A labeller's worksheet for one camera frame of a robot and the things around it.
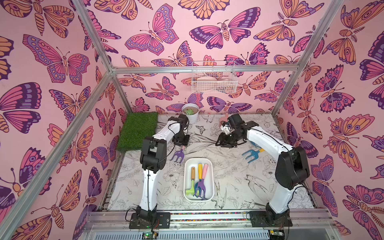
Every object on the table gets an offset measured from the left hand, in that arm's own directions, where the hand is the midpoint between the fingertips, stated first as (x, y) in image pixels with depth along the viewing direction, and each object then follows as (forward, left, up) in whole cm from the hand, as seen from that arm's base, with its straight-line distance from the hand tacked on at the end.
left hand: (186, 143), depth 100 cm
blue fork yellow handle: (-23, -9, 0) cm, 24 cm away
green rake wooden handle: (-31, -4, 0) cm, 31 cm away
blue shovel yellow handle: (-21, -31, +32) cm, 49 cm away
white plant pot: (+28, -6, +7) cm, 30 cm away
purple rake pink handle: (-27, -10, 0) cm, 29 cm away
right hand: (-8, -18, +10) cm, 22 cm away
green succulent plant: (+21, -2, +10) cm, 23 cm away
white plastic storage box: (-24, -15, -2) cm, 29 cm away
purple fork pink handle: (-5, +5, -3) cm, 8 cm away
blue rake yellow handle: (-7, -44, -1) cm, 44 cm away
